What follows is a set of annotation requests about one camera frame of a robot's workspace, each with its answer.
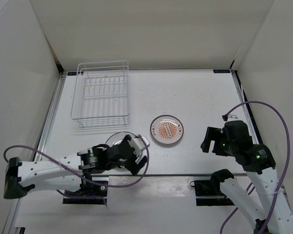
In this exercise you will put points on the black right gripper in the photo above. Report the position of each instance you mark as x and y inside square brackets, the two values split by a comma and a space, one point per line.
[214, 134]

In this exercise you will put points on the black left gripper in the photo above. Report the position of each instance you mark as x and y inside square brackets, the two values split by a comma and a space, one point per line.
[139, 165]

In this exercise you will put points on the white plate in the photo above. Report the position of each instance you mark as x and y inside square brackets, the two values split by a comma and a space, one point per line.
[166, 130]
[117, 138]

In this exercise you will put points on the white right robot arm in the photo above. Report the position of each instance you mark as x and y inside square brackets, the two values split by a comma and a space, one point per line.
[273, 214]

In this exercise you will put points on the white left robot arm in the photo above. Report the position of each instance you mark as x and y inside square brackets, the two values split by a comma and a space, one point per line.
[74, 172]

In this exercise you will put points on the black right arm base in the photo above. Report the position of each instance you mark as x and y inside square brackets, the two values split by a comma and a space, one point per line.
[208, 195]

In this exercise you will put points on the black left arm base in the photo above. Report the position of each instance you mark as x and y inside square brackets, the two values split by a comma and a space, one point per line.
[92, 195]

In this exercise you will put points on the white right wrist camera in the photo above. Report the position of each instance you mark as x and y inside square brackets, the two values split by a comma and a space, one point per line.
[229, 117]

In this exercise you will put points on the white wire dish rack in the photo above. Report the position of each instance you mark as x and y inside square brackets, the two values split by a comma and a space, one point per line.
[101, 95]

